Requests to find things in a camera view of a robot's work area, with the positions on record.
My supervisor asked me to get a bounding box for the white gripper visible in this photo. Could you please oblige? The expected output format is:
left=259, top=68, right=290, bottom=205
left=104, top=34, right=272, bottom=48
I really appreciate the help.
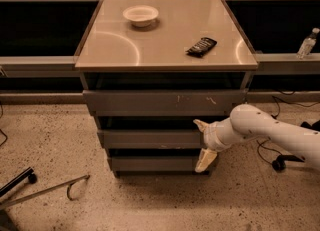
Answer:
left=193, top=118, right=243, bottom=173

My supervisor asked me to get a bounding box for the grey drawer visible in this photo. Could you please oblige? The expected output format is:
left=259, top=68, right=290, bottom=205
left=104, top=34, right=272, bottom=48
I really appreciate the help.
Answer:
left=83, top=90, right=246, bottom=117
left=97, top=130, right=206, bottom=149
left=108, top=157, right=198, bottom=172

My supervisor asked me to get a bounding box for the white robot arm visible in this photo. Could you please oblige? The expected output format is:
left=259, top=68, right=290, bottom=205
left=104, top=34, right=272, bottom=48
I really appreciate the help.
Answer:
left=194, top=104, right=320, bottom=173

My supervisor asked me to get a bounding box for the grey top drawer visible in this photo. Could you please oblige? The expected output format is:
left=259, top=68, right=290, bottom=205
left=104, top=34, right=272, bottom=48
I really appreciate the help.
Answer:
left=83, top=90, right=246, bottom=117

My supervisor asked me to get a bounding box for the grey drawer cabinet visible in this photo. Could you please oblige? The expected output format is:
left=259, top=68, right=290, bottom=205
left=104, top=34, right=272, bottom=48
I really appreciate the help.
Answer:
left=74, top=0, right=259, bottom=178

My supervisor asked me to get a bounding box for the grey bottom drawer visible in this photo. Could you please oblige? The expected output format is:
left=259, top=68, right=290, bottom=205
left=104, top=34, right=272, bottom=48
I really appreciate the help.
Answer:
left=108, top=157, right=198, bottom=172

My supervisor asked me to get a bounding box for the black snack bar wrapper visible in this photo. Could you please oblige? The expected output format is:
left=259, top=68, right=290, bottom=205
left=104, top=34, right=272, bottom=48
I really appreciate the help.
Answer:
left=186, top=37, right=217, bottom=58

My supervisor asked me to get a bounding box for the black office chair base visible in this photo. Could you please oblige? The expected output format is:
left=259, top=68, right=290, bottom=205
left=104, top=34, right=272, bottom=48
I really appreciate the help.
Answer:
left=271, top=119, right=320, bottom=173

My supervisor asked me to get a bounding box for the metal stand with hook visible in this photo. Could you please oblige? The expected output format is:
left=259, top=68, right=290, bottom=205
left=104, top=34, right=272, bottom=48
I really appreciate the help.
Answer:
left=0, top=174, right=90, bottom=210

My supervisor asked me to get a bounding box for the clear plastic water bottle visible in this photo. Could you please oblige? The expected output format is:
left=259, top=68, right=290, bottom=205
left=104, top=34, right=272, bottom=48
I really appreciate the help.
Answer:
left=297, top=28, right=320, bottom=59

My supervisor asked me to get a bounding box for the white bowl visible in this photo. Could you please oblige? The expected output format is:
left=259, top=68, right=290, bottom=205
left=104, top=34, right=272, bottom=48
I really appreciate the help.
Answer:
left=123, top=5, right=159, bottom=28

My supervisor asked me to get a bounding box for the black caster leg left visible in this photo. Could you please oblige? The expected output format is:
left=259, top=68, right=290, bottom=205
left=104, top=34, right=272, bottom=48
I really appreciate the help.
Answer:
left=0, top=167, right=37, bottom=197

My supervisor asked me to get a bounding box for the black power adapter with cable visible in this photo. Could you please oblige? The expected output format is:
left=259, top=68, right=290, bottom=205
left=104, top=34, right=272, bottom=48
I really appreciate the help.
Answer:
left=256, top=89, right=320, bottom=166

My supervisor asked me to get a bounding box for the black cable at left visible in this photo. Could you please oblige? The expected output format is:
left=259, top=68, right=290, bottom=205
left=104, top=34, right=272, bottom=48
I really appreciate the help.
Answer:
left=0, top=99, right=9, bottom=148

